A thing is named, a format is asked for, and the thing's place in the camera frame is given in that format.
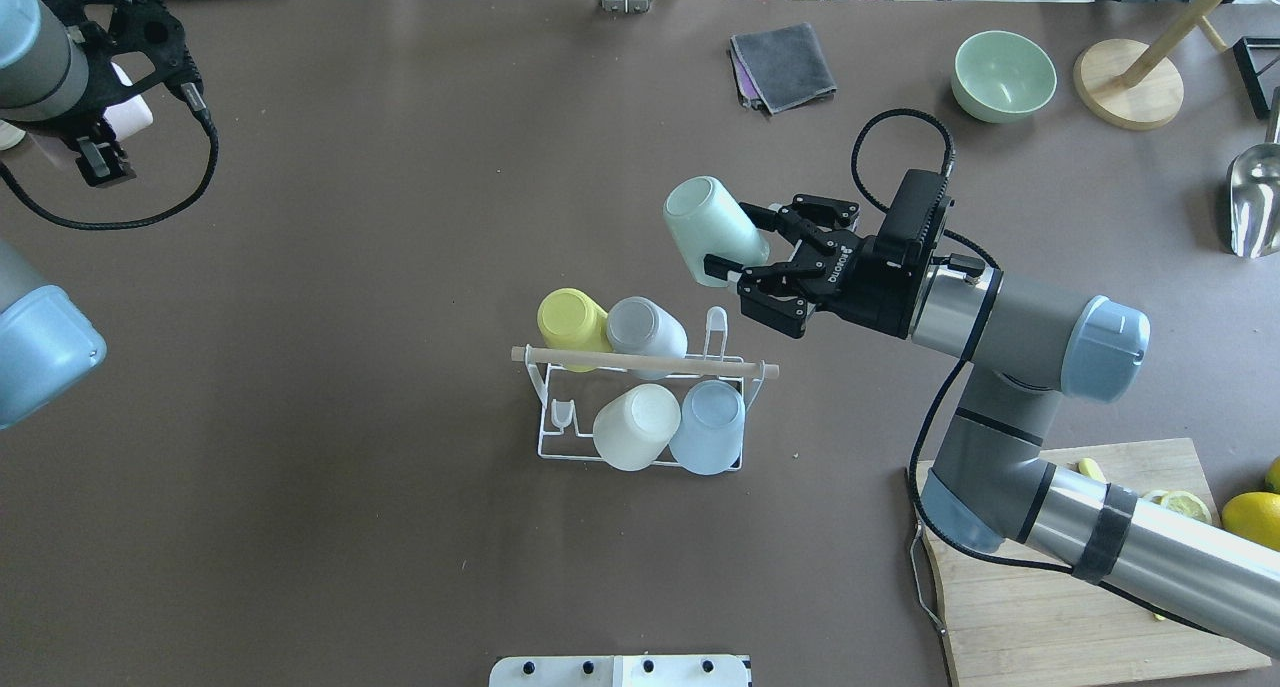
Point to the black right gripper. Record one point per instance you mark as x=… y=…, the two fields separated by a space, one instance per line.
x=868 y=294

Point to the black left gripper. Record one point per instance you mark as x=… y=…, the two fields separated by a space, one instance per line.
x=97 y=158

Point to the green cup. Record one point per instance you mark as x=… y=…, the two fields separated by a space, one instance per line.
x=703 y=219

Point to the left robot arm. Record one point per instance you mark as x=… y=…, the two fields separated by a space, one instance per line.
x=86 y=338

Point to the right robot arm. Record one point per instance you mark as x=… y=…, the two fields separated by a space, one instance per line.
x=994 y=490

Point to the grey cup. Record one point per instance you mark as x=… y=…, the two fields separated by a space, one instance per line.
x=638 y=326

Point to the yellow cup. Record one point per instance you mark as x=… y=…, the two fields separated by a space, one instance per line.
x=569 y=320

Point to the light blue cup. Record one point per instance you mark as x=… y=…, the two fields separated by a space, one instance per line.
x=709 y=438

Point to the white cup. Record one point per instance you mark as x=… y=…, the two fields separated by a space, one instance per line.
x=632 y=431

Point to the grey folded cloth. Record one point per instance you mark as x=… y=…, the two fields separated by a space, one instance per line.
x=779 y=69

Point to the green bowl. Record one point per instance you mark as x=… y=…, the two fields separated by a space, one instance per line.
x=999 y=77

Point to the yellow plastic knife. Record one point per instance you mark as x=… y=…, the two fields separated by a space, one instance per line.
x=1090 y=468

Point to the wooden mug tree stand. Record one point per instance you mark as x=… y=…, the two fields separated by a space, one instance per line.
x=1134 y=85

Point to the bamboo cutting board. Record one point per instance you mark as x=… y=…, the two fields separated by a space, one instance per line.
x=1009 y=626

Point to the lemon slice upper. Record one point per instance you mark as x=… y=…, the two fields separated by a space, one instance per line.
x=1187 y=505

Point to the metal scoop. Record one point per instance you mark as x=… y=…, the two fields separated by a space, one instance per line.
x=1253 y=190

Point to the whole yellow lemon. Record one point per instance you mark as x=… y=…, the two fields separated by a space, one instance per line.
x=1253 y=516

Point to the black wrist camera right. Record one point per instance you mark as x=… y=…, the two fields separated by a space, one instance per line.
x=911 y=226

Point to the white wire cup rack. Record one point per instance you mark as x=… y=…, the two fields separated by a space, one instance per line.
x=573 y=386

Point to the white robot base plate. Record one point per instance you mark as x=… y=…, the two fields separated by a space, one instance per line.
x=623 y=670

